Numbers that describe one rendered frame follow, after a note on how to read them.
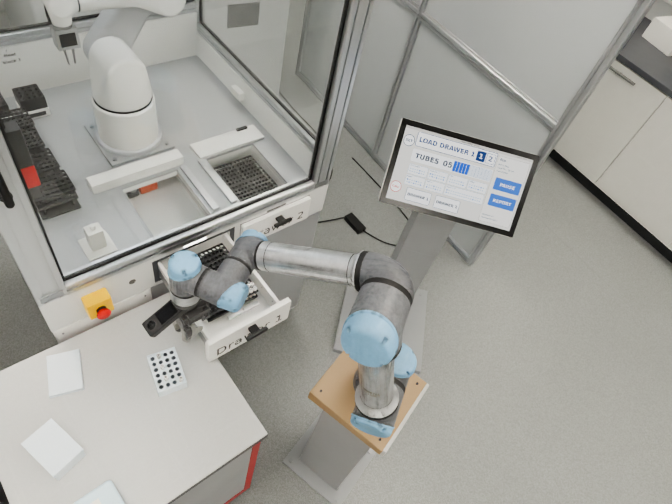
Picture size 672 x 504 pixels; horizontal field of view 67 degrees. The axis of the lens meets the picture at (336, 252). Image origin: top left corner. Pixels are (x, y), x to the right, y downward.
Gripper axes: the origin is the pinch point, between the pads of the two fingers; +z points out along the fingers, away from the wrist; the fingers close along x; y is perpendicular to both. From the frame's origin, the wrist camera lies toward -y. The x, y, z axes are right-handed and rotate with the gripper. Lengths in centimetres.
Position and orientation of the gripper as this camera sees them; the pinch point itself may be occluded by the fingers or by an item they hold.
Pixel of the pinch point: (180, 335)
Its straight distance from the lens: 152.0
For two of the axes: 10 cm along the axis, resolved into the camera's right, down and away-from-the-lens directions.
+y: 7.4, -4.2, 5.2
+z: -2.1, 5.9, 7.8
